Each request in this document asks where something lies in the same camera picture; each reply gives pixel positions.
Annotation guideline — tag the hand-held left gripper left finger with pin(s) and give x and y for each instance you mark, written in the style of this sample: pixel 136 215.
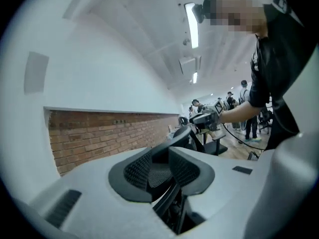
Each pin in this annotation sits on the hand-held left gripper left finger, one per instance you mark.
pixel 94 183

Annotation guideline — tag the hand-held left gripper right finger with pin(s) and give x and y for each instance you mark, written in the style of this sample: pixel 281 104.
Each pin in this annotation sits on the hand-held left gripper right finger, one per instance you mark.
pixel 229 183

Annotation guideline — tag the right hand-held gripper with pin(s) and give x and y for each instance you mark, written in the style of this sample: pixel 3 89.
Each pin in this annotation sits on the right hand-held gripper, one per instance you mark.
pixel 211 118

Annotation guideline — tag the person's right forearm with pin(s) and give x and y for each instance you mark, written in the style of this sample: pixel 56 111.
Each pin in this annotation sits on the person's right forearm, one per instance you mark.
pixel 239 112

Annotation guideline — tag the short ceiling light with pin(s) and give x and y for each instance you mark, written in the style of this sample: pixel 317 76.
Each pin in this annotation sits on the short ceiling light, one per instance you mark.
pixel 195 77

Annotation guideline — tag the ceiling air conditioner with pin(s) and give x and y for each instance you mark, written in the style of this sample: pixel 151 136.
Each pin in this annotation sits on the ceiling air conditioner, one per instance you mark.
pixel 189 65

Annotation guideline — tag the long ceiling light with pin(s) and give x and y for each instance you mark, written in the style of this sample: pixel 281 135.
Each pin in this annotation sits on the long ceiling light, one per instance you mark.
pixel 193 26

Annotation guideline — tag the person in black shirt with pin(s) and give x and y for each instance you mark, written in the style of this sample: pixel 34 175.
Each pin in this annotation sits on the person in black shirt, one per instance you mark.
pixel 279 71

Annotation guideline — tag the person's head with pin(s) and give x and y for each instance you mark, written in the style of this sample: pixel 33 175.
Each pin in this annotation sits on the person's head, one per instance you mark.
pixel 236 11

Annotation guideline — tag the black head camera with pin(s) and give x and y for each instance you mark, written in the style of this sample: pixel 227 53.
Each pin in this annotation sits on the black head camera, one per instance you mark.
pixel 198 12

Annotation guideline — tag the grey wall panel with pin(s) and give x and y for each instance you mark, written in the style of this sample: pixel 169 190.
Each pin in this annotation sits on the grey wall panel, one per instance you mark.
pixel 36 72

